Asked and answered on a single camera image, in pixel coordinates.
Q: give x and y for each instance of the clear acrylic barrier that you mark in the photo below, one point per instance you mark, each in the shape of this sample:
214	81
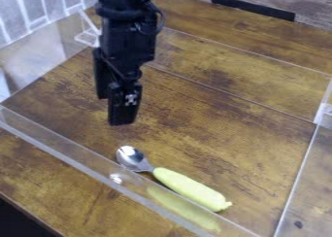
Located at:
140	186
306	214

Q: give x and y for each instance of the black wall strip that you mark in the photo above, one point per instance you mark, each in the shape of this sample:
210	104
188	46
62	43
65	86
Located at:
257	9

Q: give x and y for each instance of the clear acrylic right barrier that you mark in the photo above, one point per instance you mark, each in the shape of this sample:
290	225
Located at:
306	214

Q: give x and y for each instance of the green handled metal spoon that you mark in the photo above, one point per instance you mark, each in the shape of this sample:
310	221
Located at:
132	160

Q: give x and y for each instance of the clear acrylic corner bracket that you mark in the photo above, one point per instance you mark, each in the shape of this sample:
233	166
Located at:
89	34

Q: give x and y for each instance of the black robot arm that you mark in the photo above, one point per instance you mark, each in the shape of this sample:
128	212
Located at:
121	7

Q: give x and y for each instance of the clear acrylic front barrier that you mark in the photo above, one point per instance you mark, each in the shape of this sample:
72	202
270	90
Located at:
140	186

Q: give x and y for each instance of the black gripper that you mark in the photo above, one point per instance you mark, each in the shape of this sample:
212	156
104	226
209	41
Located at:
126	47

